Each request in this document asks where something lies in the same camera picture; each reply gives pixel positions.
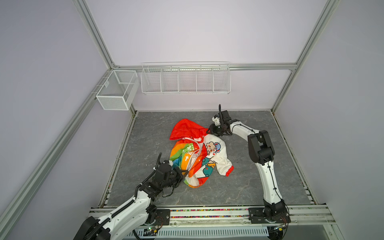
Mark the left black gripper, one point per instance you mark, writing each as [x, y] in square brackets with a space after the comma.
[178, 172]

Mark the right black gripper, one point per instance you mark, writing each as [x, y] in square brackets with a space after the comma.
[212, 130]

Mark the rainbow red kids jacket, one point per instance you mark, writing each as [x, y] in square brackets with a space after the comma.
[198, 152]

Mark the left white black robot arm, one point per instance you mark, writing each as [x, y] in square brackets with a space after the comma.
[138, 210]

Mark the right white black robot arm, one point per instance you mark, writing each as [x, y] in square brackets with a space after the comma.
[261, 152]

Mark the white vent grille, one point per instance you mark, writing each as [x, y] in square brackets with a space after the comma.
[203, 233]

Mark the small white mesh basket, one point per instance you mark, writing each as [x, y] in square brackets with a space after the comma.
[118, 90]

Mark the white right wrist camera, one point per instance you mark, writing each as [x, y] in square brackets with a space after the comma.
[216, 120]

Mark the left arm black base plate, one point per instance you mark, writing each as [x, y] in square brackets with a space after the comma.
[159, 217]

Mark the long white wire basket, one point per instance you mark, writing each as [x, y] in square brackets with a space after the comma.
[186, 78]

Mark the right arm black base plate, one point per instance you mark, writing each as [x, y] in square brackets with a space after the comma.
[259, 215]

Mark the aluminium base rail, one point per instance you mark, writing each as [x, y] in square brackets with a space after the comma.
[219, 216]

